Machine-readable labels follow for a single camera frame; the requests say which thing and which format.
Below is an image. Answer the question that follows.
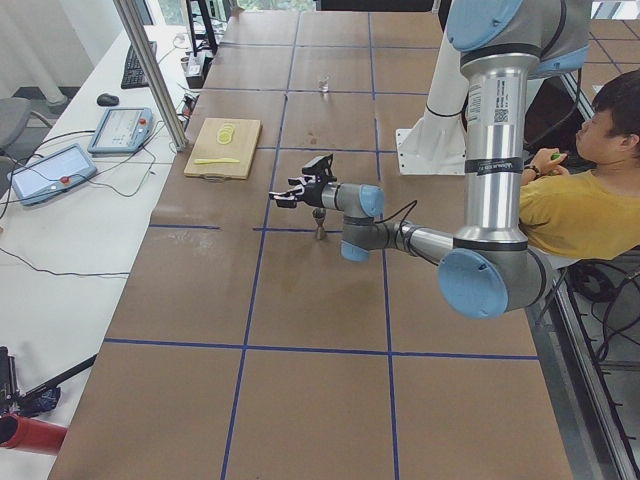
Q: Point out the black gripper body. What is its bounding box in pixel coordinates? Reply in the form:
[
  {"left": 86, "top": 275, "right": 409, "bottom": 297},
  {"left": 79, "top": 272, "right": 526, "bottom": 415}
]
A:
[{"left": 301, "top": 181, "right": 325, "bottom": 206}]

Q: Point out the steel double jigger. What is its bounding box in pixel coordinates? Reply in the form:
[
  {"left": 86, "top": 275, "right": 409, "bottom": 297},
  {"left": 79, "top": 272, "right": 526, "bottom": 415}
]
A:
[{"left": 312, "top": 208, "right": 326, "bottom": 240}]

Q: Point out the clear glass measuring cup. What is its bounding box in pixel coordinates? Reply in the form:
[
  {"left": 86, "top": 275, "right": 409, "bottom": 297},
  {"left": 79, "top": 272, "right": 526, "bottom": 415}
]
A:
[{"left": 318, "top": 75, "right": 330, "bottom": 94}]

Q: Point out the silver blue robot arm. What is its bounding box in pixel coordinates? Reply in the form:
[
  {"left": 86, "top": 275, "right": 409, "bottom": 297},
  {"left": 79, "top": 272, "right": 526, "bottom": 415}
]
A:
[{"left": 272, "top": 1, "right": 591, "bottom": 319}]

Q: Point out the bamboo cutting board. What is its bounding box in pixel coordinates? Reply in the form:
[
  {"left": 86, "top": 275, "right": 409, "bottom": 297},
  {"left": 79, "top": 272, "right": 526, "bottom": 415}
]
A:
[{"left": 183, "top": 118, "right": 262, "bottom": 180}]

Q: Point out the yellow plastic knife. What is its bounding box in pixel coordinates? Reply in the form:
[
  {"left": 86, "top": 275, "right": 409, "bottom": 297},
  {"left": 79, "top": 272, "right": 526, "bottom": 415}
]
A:
[{"left": 193, "top": 157, "right": 240, "bottom": 165}]

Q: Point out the far blue teach pendant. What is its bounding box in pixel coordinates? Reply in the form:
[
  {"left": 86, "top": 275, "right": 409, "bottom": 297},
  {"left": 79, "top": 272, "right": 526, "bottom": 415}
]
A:
[{"left": 87, "top": 107, "right": 153, "bottom": 156}]

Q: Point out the blue teach pendant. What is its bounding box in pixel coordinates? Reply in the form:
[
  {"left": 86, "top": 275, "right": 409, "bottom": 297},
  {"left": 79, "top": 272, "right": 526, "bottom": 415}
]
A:
[
  {"left": 87, "top": 107, "right": 153, "bottom": 156},
  {"left": 7, "top": 144, "right": 97, "bottom": 206}
]

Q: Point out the black keyboard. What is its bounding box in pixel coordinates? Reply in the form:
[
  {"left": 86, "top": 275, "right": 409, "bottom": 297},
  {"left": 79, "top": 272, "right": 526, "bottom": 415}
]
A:
[{"left": 120, "top": 45, "right": 149, "bottom": 90}]

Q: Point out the dark computer mouse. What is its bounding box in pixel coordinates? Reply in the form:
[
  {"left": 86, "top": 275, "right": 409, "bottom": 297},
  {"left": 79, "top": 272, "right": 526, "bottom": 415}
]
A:
[{"left": 96, "top": 93, "right": 120, "bottom": 107}]

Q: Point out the near blue teach pendant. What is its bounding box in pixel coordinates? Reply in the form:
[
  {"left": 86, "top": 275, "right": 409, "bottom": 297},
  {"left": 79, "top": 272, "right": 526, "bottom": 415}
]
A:
[{"left": 7, "top": 144, "right": 97, "bottom": 206}]

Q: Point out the grey office chair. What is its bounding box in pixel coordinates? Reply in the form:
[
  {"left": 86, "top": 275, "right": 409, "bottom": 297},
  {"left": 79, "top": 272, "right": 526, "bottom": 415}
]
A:
[{"left": 0, "top": 97, "right": 32, "bottom": 156}]

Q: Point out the person in yellow shirt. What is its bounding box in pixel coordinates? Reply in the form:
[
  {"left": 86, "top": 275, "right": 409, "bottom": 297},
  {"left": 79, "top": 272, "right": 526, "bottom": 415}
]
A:
[{"left": 519, "top": 70, "right": 639, "bottom": 260}]

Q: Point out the black tripod clamp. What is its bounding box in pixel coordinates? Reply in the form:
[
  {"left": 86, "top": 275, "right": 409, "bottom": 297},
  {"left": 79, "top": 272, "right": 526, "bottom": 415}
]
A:
[{"left": 0, "top": 345, "right": 99, "bottom": 416}]

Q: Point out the red cylinder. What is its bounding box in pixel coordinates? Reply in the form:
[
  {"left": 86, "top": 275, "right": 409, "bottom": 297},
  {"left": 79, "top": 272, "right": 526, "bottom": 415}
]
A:
[{"left": 1, "top": 414, "right": 67, "bottom": 455}]

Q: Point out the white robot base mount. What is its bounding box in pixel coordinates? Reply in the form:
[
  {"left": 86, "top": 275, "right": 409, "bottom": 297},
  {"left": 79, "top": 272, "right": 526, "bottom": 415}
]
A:
[{"left": 396, "top": 33, "right": 469, "bottom": 176}]

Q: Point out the aluminium frame post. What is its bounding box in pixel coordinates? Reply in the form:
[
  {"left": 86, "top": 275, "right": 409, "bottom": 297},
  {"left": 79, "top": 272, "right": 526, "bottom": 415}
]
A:
[{"left": 113, "top": 0, "right": 188, "bottom": 152}]

